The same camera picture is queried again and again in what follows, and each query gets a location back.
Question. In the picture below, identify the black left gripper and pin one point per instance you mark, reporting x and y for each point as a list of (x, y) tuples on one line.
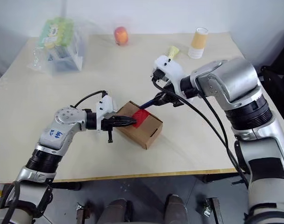
[(108, 124)]

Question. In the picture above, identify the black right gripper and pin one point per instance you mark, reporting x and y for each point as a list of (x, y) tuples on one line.
[(159, 74)]

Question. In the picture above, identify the blue pen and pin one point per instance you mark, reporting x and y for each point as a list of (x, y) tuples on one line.
[(146, 104)]

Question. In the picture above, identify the cardboard box with red tape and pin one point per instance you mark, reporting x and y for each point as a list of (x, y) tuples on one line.
[(144, 130)]

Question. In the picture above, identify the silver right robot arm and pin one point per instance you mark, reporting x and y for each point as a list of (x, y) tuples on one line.
[(240, 79)]

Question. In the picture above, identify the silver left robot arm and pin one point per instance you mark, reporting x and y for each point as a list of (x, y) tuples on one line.
[(53, 137)]

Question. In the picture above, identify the stack of paper cups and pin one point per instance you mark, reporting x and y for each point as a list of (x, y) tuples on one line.
[(198, 43)]

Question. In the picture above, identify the red yellow apple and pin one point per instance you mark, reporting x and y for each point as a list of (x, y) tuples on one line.
[(121, 36)]

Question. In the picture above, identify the blue and white carton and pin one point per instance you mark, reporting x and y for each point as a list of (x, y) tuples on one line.
[(65, 60)]

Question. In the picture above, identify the dark rounded shape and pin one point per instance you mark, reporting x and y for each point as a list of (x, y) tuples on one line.
[(117, 211), (177, 208)]

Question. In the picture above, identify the clear plastic bag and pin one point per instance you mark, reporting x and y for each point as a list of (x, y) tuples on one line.
[(81, 39)]

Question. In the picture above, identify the green bottle multipack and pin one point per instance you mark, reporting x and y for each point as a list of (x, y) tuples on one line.
[(56, 32)]

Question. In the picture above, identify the black office chair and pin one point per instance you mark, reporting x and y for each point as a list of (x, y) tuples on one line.
[(272, 74)]

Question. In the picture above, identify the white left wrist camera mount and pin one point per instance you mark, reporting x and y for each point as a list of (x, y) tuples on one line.
[(105, 106)]

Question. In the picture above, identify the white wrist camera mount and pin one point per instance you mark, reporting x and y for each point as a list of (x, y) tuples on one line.
[(105, 106), (172, 67)]

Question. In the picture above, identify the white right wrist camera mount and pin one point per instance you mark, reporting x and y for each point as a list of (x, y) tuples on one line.
[(172, 67)]

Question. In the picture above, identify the black table frame bar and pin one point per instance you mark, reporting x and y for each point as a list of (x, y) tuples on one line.
[(216, 178), (67, 186)]

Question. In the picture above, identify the metal caster bracket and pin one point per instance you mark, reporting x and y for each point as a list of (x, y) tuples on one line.
[(82, 213), (212, 210)]

